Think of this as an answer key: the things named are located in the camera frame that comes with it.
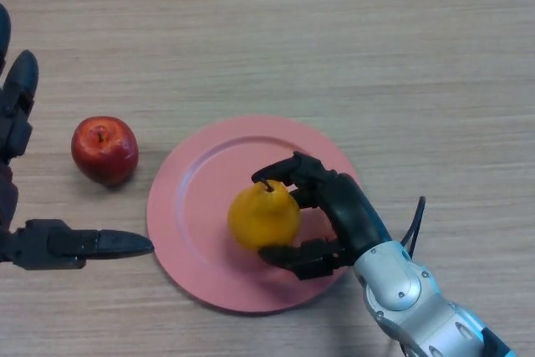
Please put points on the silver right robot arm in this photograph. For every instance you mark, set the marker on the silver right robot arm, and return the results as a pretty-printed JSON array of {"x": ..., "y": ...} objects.
[{"x": 418, "y": 298}]

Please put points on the yellow pear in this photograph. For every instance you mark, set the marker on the yellow pear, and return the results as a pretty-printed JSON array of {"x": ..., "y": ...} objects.
[{"x": 263, "y": 219}]

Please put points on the red apple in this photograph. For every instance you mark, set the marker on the red apple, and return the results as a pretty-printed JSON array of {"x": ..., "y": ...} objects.
[{"x": 104, "y": 152}]

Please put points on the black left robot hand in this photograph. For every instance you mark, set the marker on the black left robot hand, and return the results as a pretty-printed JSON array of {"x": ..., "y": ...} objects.
[{"x": 42, "y": 244}]

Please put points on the pink round plate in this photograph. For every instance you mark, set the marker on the pink round plate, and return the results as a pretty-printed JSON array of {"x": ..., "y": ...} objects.
[{"x": 200, "y": 206}]

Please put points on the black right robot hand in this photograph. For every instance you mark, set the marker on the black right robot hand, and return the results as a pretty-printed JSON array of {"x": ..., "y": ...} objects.
[{"x": 351, "y": 210}]

